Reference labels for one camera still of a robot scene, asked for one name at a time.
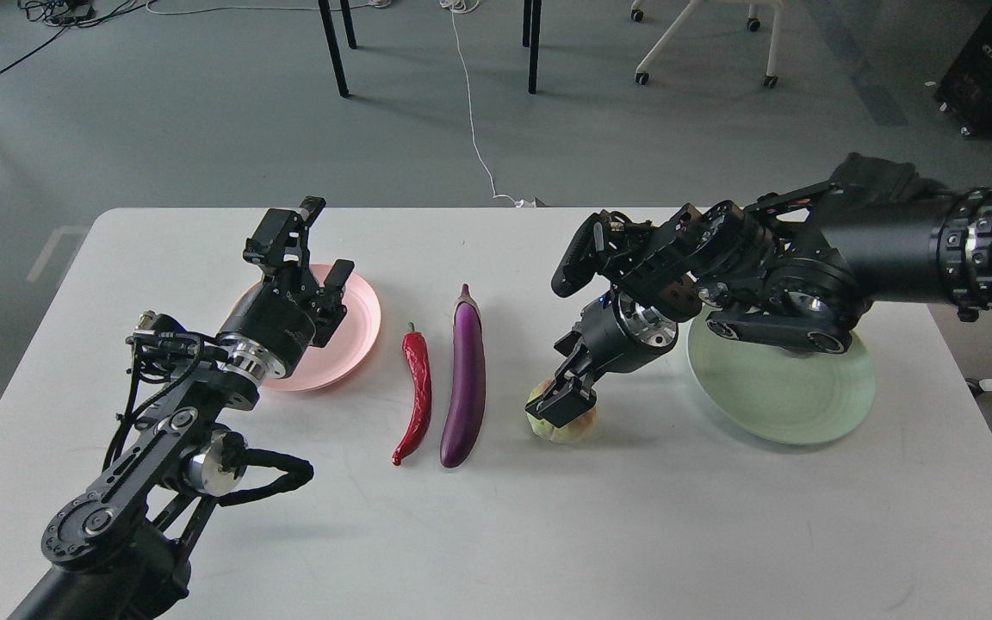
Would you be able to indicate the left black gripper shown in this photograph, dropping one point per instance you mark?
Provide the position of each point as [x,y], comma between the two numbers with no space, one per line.
[273,325]

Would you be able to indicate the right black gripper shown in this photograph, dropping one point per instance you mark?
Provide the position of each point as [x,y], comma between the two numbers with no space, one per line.
[613,335]

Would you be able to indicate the yellow-pink peach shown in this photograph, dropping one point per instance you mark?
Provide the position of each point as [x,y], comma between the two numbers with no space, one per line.
[575,430]

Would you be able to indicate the purple eggplant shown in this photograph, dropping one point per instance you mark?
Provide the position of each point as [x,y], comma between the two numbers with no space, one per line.
[468,383]

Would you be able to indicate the red chili pepper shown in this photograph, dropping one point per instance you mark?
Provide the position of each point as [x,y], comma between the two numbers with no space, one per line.
[415,351]

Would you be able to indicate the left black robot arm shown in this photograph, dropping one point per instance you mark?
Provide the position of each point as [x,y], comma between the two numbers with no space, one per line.
[121,549]

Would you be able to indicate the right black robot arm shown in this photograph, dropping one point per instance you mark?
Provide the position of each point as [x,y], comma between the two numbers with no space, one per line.
[795,270]

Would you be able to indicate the pink plate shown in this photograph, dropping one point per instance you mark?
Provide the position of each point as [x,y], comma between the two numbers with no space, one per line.
[351,343]

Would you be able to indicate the green plate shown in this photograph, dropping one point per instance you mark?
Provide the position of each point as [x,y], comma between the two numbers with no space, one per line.
[782,396]

